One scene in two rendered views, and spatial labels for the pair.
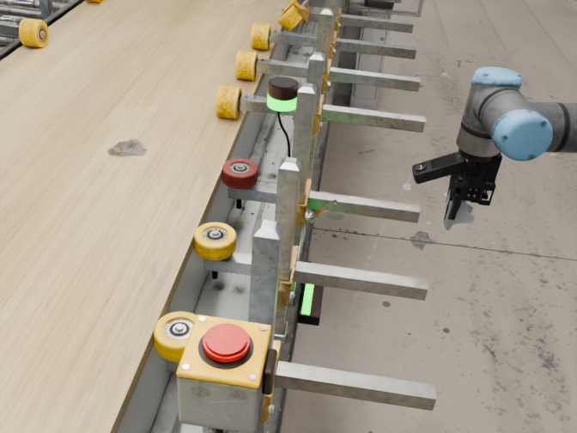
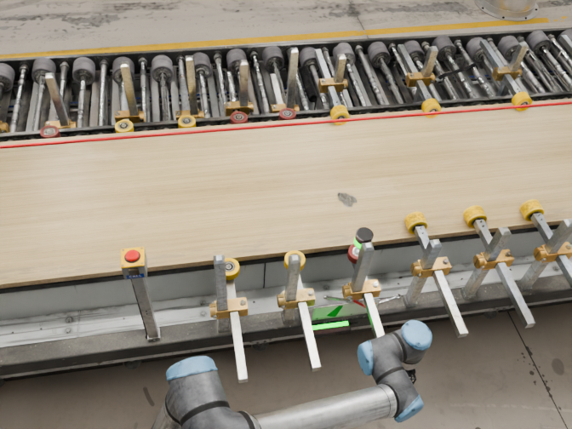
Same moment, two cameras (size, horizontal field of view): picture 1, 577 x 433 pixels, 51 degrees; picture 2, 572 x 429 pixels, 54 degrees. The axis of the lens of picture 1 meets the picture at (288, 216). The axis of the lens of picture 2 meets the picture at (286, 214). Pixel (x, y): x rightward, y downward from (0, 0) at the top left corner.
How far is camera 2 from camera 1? 1.50 m
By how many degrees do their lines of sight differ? 52
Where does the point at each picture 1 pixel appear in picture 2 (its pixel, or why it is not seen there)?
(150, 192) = (315, 222)
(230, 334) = (133, 254)
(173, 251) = (276, 248)
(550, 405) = not seen: outside the picture
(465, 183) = not seen: hidden behind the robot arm
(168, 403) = (244, 293)
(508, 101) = (382, 340)
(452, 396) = not seen: outside the picture
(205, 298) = (314, 284)
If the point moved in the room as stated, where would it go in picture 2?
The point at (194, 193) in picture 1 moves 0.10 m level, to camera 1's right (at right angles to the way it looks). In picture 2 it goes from (324, 240) to (332, 260)
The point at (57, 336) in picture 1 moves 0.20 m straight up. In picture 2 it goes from (211, 230) to (208, 197)
